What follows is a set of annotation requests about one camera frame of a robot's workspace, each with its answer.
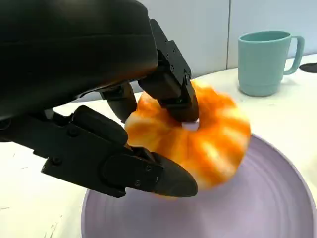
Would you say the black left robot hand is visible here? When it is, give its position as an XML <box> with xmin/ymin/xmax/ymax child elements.
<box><xmin>0</xmin><ymin>0</ymin><xmax>200</xmax><ymax>199</ymax></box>

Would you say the lilac plate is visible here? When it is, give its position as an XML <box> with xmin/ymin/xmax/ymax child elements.
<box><xmin>81</xmin><ymin>133</ymin><xmax>317</xmax><ymax>238</ymax></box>

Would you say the orange and white bread roll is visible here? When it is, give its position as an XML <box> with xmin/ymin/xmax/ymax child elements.
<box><xmin>124</xmin><ymin>79</ymin><xmax>252</xmax><ymax>199</ymax></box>

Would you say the pale green mug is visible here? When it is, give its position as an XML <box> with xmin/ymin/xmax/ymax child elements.
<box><xmin>237</xmin><ymin>30</ymin><xmax>305</xmax><ymax>97</ymax></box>

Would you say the black table cable grommet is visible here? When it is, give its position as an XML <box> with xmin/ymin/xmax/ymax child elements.
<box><xmin>299</xmin><ymin>62</ymin><xmax>317</xmax><ymax>73</ymax></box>

